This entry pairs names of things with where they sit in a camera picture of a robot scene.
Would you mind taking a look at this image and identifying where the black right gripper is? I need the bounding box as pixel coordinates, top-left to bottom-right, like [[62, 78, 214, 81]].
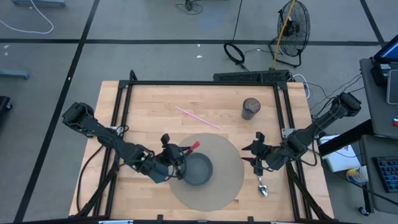
[[241, 132, 276, 176]]

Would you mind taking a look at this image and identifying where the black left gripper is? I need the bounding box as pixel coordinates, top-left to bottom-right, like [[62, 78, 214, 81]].
[[160, 133, 192, 180]]

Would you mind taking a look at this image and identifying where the red-handled metal fork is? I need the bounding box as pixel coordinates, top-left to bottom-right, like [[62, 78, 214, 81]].
[[185, 141, 201, 156]]

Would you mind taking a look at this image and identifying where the grey round bowl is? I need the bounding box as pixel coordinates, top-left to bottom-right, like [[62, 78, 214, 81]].
[[181, 152, 214, 187]]

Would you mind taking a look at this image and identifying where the orange-handled metal spoon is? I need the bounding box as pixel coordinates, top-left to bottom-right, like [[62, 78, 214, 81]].
[[257, 175, 269, 197]]

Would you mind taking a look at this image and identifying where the pink drinking straw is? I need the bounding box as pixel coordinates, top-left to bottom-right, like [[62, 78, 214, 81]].
[[175, 106, 220, 129]]

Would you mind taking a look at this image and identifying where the dark translucent cup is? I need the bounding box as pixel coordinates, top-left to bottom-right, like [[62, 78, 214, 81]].
[[241, 97, 261, 121]]

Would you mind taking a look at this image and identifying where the round grey placemat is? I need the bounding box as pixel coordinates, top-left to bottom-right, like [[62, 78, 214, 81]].
[[167, 133, 245, 212]]

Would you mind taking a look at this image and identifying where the white box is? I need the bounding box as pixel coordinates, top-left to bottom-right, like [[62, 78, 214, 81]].
[[318, 134, 361, 173]]

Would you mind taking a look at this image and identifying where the white yellow blue bottle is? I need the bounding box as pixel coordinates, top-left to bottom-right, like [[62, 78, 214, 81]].
[[346, 166, 369, 184]]

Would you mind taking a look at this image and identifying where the black floor fan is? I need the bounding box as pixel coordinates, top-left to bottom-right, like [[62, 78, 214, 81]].
[[269, 0, 311, 68]]

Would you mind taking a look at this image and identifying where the grey side desk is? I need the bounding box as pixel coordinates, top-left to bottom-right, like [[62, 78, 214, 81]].
[[359, 58, 398, 139]]

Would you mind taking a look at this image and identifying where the black backlit keyboard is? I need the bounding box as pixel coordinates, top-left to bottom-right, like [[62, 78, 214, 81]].
[[372, 155, 398, 194]]

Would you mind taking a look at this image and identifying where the black desk device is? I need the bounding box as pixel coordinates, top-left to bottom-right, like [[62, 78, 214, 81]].
[[370, 60, 393, 88]]

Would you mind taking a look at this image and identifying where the grey tablet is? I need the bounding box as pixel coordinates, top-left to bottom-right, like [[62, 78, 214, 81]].
[[386, 69, 398, 105]]

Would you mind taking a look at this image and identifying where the black computer monitor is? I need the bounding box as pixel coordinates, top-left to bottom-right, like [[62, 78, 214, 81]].
[[373, 42, 398, 63]]

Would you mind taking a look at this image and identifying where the black wheeled object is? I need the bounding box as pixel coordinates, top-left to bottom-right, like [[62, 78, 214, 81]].
[[0, 95, 13, 125]]

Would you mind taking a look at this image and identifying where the grey floor foot bar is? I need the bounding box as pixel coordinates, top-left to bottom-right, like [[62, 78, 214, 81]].
[[0, 70, 30, 80]]

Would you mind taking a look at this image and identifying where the black metal table frame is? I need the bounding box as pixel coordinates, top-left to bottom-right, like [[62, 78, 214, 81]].
[[68, 70, 335, 223]]

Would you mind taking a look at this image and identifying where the white looped cable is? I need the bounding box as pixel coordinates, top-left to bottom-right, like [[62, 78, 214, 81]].
[[292, 73, 311, 100]]

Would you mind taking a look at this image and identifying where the thin black cable bundle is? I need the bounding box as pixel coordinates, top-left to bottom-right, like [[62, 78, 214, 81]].
[[306, 73, 365, 118]]

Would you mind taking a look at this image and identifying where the black coiled floor cable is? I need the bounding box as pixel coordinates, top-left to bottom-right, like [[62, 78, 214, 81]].
[[223, 0, 249, 71]]

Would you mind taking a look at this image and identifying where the yellow cable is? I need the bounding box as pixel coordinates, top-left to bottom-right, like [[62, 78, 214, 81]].
[[272, 0, 296, 70]]

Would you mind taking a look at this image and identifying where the black tangled floor cable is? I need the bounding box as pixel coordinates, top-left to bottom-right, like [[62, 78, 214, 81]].
[[175, 0, 205, 16]]

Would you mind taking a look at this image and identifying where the white floor cable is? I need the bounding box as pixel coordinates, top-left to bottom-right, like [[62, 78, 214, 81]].
[[0, 0, 55, 35]]

